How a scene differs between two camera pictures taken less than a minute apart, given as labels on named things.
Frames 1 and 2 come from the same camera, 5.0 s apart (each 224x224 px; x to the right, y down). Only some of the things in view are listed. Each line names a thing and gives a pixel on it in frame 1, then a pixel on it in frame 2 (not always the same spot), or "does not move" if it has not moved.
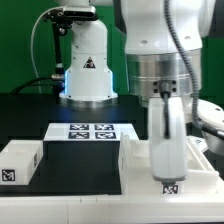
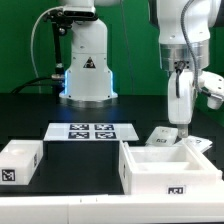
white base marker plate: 89,131 does not move
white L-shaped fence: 112,208 does not move
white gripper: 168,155 -> 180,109
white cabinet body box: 134,177 does not move
